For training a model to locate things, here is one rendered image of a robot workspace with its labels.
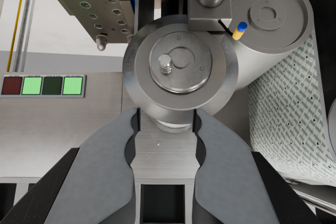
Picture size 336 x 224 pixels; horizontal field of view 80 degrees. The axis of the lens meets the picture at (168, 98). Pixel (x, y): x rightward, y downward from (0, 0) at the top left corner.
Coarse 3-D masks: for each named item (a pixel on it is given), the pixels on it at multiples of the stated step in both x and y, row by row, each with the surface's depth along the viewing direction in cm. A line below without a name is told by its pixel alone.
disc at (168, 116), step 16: (176, 16) 27; (144, 32) 27; (128, 48) 26; (224, 48) 26; (128, 64) 26; (128, 80) 25; (224, 80) 25; (144, 96) 25; (224, 96) 25; (160, 112) 24; (176, 112) 24; (192, 112) 24; (208, 112) 24
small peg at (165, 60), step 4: (160, 56) 21; (164, 56) 21; (168, 56) 21; (160, 60) 21; (164, 60) 21; (168, 60) 21; (160, 64) 21; (164, 64) 21; (168, 64) 21; (160, 68) 22; (164, 68) 21; (168, 68) 22; (164, 72) 23; (168, 72) 23
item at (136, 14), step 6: (138, 0) 29; (144, 0) 35; (150, 0) 46; (138, 6) 29; (144, 6) 35; (150, 6) 46; (138, 12) 29; (144, 12) 35; (150, 12) 46; (138, 18) 29; (144, 18) 35; (150, 18) 46; (138, 24) 29; (144, 24) 35
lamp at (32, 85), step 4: (24, 80) 60; (28, 80) 60; (32, 80) 60; (36, 80) 60; (40, 80) 60; (24, 84) 59; (28, 84) 59; (32, 84) 59; (36, 84) 59; (24, 88) 59; (28, 88) 59; (32, 88) 59; (36, 88) 59; (24, 92) 59; (28, 92) 59; (32, 92) 59; (36, 92) 59
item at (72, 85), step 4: (64, 80) 59; (68, 80) 59; (72, 80) 59; (76, 80) 59; (80, 80) 59; (64, 84) 59; (68, 84) 59; (72, 84) 59; (76, 84) 59; (80, 84) 59; (64, 88) 59; (68, 88) 59; (72, 88) 59; (76, 88) 59; (80, 88) 59; (64, 92) 59; (68, 92) 59; (72, 92) 59; (76, 92) 59
